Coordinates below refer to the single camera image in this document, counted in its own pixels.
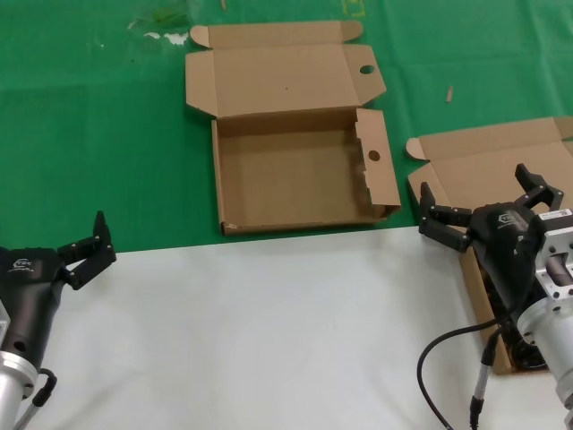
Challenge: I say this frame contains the green table mat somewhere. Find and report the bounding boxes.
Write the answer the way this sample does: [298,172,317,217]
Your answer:
[0,0,573,254]

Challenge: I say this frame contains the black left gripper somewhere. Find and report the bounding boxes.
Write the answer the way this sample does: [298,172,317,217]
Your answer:
[0,210,118,365]

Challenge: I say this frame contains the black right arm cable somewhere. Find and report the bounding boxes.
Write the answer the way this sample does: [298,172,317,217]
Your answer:
[416,315,514,430]

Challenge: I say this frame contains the silver plug right arm cable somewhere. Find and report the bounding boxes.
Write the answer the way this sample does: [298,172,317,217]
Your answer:
[467,324,511,430]

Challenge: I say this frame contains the black power cord bundle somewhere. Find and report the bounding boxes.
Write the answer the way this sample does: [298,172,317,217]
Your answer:
[511,331,551,371]

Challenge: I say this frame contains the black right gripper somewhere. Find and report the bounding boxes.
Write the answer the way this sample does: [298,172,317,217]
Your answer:
[417,163,566,317]

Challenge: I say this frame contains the open cardboard box of cables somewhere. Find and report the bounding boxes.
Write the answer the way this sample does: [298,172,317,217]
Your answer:
[405,116,573,375]

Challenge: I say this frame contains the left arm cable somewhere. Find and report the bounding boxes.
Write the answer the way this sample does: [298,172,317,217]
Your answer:
[16,366,58,430]

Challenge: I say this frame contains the open cardboard box round holes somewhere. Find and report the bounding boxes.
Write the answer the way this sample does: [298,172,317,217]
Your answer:
[184,20,402,237]

